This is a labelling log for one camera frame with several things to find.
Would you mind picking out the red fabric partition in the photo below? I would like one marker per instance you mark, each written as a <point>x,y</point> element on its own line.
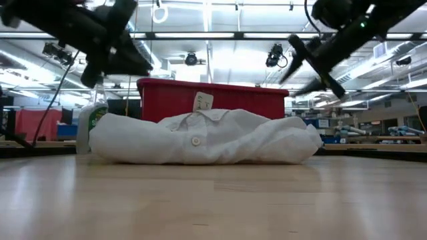
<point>36,125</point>

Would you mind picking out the grey background robot arm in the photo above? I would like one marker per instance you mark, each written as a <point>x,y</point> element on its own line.
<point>405,130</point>
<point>350,129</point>

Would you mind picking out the black ceiling-hung device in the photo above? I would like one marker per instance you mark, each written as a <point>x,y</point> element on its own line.
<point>403,61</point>

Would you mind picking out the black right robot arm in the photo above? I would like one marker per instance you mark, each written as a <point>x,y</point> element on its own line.
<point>383,20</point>

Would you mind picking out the blue bin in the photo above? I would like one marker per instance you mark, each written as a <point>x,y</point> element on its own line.
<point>66,130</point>

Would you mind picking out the wooden workbench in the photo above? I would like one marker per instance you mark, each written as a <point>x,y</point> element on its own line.
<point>383,146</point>

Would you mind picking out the beige wooden table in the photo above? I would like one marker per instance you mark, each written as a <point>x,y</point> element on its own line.
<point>50,144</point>

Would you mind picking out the white button shirt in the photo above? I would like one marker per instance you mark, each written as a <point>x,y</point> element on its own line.
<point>150,140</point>

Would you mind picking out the red plastic laundry basket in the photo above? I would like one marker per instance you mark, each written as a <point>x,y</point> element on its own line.
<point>173,100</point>

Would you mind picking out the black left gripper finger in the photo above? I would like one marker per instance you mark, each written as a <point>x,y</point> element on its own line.
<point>133,53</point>
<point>126,70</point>

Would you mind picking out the black monitor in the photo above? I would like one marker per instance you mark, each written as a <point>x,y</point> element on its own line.
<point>123,108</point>

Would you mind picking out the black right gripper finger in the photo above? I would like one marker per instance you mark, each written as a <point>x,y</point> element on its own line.
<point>312,87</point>
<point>291,70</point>

